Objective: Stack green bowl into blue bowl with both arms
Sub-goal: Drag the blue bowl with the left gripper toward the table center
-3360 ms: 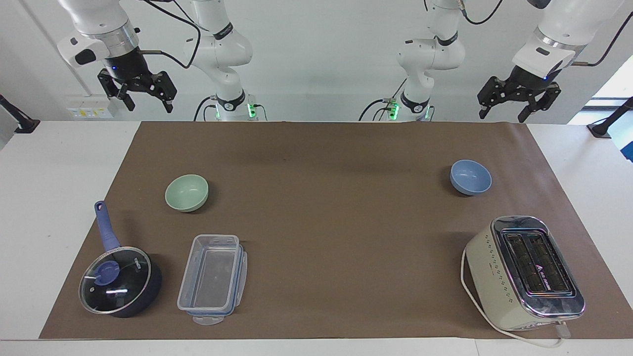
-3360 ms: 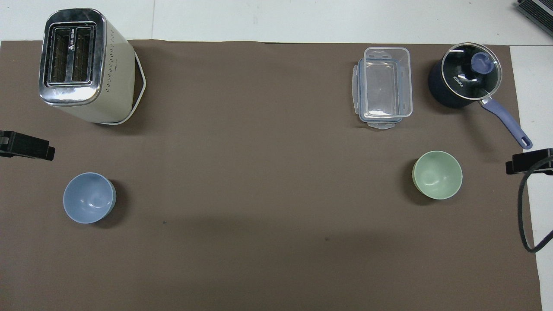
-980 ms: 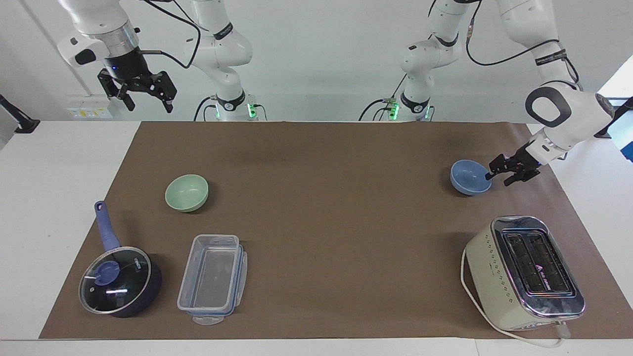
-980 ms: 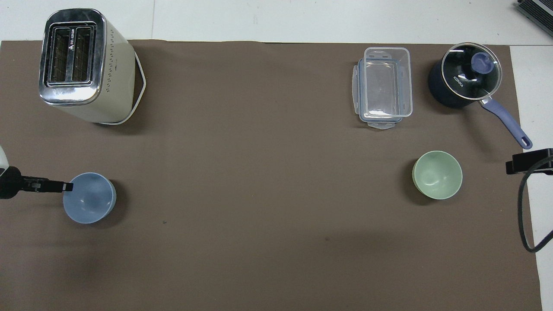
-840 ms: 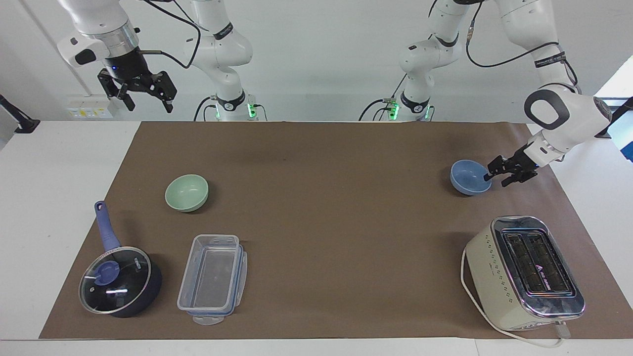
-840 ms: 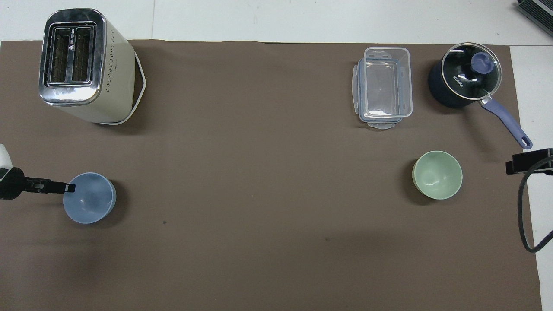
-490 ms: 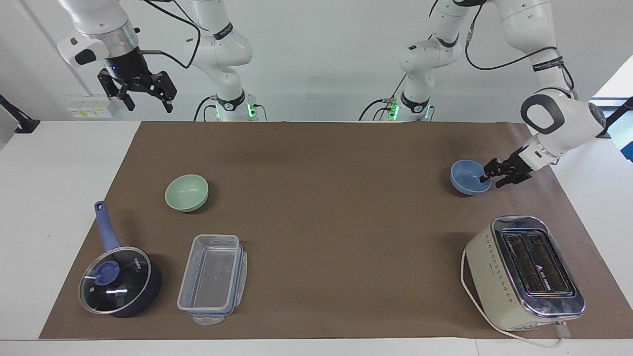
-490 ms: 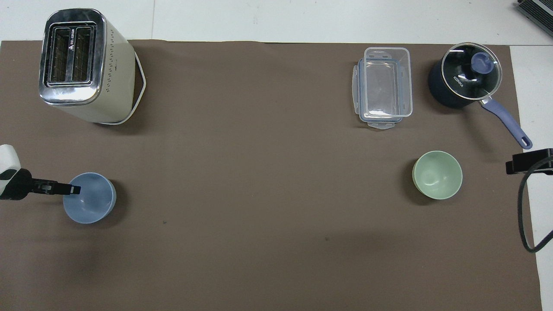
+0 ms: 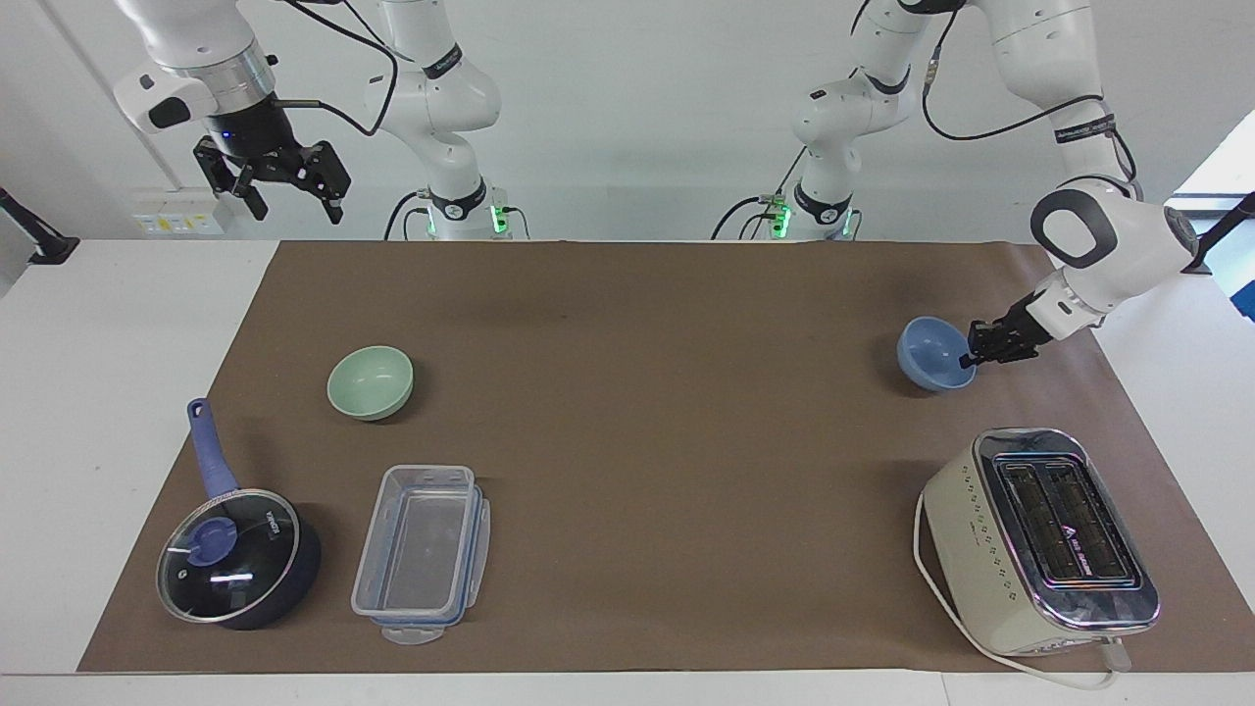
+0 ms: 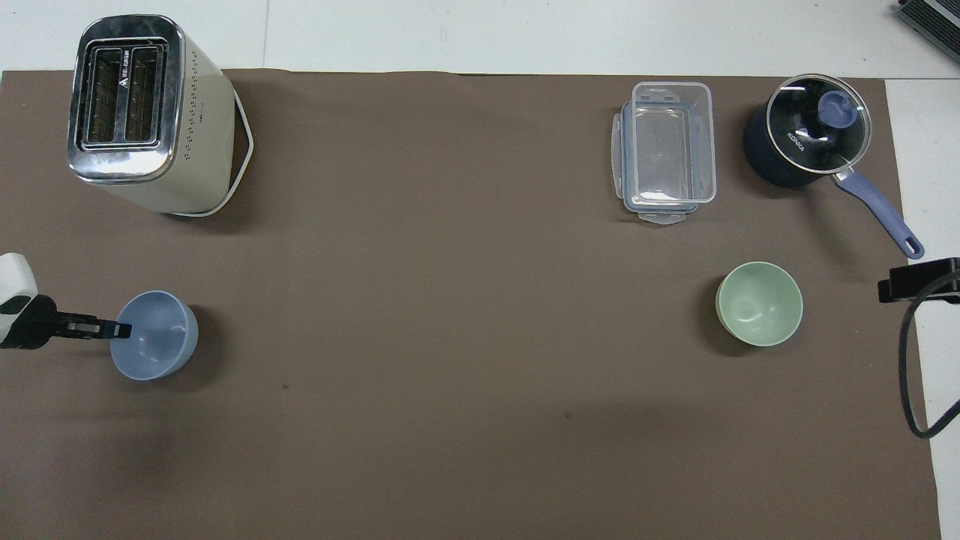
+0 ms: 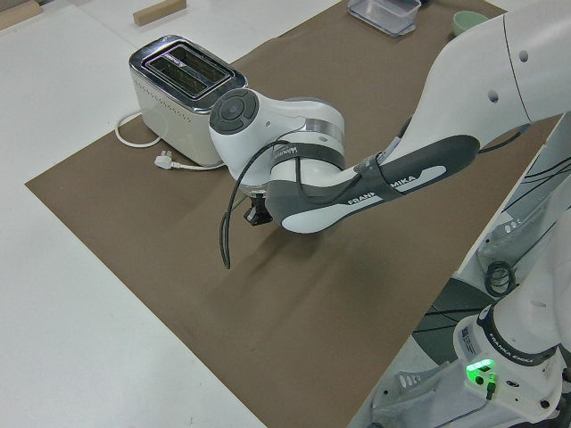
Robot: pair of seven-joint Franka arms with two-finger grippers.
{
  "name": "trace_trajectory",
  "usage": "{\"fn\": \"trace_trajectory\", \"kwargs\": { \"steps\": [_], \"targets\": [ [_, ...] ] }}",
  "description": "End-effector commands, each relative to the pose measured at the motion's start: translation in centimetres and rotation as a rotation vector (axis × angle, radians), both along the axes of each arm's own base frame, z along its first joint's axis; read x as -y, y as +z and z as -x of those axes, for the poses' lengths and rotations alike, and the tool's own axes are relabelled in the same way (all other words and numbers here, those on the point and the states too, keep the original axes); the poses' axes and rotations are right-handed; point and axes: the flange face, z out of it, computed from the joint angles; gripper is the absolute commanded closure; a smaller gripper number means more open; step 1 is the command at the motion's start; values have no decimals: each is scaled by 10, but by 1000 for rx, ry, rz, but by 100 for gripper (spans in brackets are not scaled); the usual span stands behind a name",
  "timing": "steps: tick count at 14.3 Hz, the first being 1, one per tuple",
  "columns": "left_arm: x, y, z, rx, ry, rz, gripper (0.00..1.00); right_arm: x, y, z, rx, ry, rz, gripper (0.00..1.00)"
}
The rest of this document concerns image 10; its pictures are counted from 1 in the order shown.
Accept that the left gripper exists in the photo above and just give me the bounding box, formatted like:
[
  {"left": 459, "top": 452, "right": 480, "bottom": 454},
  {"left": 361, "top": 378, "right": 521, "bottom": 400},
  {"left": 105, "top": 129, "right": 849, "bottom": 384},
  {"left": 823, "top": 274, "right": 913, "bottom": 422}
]
[{"left": 0, "top": 294, "right": 67, "bottom": 350}]

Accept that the blue bowl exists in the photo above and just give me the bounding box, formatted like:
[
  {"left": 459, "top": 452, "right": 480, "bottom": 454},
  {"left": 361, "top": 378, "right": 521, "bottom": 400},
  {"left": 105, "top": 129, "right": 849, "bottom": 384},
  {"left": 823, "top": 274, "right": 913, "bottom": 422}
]
[{"left": 109, "top": 290, "right": 200, "bottom": 382}]

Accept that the green bowl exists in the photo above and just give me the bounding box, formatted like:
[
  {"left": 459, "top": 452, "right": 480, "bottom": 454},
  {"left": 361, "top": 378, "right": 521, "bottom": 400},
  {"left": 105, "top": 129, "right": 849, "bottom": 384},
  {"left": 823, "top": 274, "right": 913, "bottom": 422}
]
[{"left": 715, "top": 261, "right": 805, "bottom": 348}]

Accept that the dark blue saucepan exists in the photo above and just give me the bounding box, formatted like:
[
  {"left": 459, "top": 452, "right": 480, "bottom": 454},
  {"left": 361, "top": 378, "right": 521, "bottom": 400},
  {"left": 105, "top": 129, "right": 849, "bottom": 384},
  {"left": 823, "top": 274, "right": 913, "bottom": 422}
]
[{"left": 743, "top": 73, "right": 926, "bottom": 261}]

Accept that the glass pot lid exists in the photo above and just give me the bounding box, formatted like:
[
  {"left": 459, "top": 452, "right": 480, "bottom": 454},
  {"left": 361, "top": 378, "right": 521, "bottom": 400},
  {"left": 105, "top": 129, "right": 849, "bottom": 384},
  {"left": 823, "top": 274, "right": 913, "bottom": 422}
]
[{"left": 766, "top": 73, "right": 874, "bottom": 176}]

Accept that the cream and chrome toaster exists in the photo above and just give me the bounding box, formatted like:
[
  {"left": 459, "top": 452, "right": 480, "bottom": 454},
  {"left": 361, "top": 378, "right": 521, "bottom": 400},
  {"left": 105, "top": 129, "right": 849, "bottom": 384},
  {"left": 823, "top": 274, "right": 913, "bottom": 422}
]
[{"left": 67, "top": 13, "right": 256, "bottom": 219}]

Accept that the clear plastic container lid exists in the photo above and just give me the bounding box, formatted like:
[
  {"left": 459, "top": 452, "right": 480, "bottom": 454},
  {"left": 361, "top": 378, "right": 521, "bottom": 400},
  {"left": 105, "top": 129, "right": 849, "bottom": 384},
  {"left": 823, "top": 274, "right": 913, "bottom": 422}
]
[{"left": 613, "top": 101, "right": 704, "bottom": 227}]

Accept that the grey ribbed metal case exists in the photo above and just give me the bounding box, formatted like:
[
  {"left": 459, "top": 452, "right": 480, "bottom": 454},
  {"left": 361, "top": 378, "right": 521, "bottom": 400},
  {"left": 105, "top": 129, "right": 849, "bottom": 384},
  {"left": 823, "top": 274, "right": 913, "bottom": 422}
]
[{"left": 897, "top": 0, "right": 960, "bottom": 45}]

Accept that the clear plastic container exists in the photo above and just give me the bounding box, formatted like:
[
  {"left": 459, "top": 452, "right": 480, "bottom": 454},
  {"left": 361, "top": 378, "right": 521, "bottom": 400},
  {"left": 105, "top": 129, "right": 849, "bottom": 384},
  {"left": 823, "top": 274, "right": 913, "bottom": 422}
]
[{"left": 619, "top": 81, "right": 718, "bottom": 208}]

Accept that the black cable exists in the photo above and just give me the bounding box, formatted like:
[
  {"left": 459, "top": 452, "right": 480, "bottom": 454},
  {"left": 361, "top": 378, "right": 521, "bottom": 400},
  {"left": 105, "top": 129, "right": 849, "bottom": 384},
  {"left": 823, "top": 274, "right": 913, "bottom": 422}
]
[{"left": 898, "top": 270, "right": 960, "bottom": 440}]

